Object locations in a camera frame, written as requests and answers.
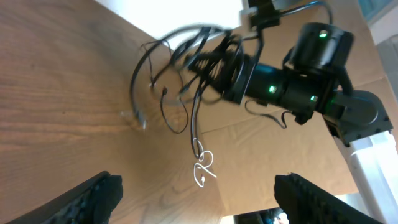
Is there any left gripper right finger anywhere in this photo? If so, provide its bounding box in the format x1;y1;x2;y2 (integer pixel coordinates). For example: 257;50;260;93
274;173;379;224

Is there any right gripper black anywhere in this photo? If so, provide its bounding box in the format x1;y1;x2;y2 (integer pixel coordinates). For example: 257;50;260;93
188;51;258;105

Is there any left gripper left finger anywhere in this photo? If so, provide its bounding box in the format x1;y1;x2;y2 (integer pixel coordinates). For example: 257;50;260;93
7;171;123;224

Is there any white usb cable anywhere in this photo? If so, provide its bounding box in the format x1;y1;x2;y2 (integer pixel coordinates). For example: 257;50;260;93
192;138;218;189

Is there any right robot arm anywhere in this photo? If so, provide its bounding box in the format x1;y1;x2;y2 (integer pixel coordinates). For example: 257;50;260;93
185;22;397;223

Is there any cardboard panel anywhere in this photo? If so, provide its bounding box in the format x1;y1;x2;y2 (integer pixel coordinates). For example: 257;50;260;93
174;0;398;215

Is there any right camera cable black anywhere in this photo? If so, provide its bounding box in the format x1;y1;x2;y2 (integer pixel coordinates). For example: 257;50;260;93
277;1;335;25

